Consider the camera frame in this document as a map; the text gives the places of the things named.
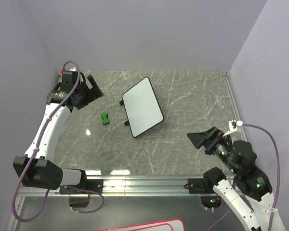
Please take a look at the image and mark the green whiteboard eraser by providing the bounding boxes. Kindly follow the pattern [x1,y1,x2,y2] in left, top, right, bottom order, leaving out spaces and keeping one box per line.
[101,112,110,125]

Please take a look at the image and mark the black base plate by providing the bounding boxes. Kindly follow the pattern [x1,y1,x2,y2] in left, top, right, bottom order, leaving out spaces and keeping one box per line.
[184,178,214,194]
[59,179,104,194]

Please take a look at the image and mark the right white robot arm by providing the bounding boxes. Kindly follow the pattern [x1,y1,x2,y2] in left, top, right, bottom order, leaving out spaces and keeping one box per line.
[184,121,286,231]

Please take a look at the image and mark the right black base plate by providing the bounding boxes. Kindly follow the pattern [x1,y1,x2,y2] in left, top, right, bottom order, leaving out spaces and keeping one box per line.
[184,178,214,194]

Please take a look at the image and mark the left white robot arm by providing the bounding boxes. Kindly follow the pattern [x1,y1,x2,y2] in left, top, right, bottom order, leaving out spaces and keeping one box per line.
[13,71,104,193]

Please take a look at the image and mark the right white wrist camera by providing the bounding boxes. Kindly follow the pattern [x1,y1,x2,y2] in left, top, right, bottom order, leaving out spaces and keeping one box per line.
[223,120,243,137]

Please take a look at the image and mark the pink bordered white board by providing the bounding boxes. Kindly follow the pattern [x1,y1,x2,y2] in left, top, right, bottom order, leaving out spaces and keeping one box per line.
[102,219,185,231]

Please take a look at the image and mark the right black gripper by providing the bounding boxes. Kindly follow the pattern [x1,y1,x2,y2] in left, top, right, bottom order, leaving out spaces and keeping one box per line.
[186,125,239,172]

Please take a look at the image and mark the aluminium mounting rail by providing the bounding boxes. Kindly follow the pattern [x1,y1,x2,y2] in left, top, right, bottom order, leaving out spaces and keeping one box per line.
[19,175,222,197]

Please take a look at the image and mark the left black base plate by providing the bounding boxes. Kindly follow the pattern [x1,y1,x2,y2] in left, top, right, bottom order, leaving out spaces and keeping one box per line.
[59,179,104,194]

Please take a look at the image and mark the small white whiteboard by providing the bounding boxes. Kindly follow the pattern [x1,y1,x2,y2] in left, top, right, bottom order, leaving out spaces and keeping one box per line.
[119,77,164,138]

